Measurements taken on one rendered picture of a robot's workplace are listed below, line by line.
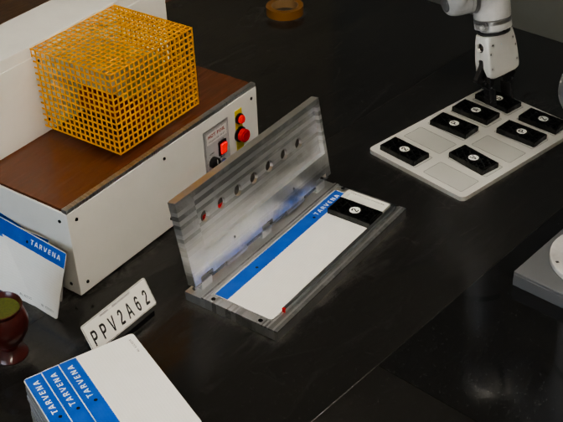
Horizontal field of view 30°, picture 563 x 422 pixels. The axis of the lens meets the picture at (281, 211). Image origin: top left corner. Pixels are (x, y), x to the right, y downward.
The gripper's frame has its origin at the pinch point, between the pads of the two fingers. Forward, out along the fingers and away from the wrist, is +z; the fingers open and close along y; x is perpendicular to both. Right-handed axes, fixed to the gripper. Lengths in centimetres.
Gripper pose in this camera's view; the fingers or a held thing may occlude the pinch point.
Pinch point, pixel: (498, 93)
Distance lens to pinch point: 249.9
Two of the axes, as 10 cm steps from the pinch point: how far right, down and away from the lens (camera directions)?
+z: 1.7, 8.9, 4.3
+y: 7.7, -3.9, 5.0
